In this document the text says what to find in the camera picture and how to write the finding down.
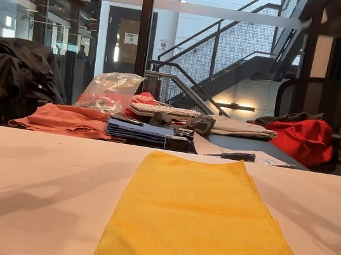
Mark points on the red bag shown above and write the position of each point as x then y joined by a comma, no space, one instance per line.
300,140

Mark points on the black office chair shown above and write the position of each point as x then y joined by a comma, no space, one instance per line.
316,98

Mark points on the black jacket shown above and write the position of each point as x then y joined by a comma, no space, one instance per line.
4,77

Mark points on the yellow microfiber towel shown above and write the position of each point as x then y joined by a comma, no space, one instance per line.
195,218

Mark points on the white keyboard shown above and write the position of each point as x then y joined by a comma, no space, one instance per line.
160,110

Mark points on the blue folder stack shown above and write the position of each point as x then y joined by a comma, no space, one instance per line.
138,130

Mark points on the beige folded cloth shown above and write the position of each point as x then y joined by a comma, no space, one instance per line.
241,128

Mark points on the grey crumpled plastic bag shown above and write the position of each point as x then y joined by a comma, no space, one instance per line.
203,124

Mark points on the red cloth white print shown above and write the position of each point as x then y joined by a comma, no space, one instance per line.
144,99

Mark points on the clear plastic bag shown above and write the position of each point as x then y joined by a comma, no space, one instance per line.
112,90

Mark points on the orange shirt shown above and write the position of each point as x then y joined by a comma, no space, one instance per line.
62,119

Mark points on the small clear screw bag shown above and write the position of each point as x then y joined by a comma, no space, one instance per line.
272,162

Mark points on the black framed door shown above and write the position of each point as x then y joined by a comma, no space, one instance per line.
117,55

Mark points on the white lined paper sheet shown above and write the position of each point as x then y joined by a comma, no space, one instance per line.
206,145

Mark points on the dark crumpled plastic bag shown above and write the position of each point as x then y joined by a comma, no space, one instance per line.
159,117

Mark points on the wall light bar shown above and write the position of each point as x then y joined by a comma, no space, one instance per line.
236,106

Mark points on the white wall poster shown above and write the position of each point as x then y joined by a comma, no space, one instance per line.
163,45

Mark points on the small black box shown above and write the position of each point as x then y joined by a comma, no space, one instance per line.
176,142

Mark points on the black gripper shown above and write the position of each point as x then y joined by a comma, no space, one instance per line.
335,12

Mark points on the dark desk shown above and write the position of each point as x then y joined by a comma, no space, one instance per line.
242,143

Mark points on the white QR sign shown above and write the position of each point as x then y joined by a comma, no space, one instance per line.
131,38

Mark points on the person in background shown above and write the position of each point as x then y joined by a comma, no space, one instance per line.
81,50

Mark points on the small red object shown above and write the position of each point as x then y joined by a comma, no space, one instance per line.
179,123

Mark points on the black metal staircase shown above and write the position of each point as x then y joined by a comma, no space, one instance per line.
247,65

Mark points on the blue black screwdriver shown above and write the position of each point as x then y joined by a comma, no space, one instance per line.
240,156

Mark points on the dark grey garment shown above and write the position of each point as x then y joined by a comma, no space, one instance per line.
287,116

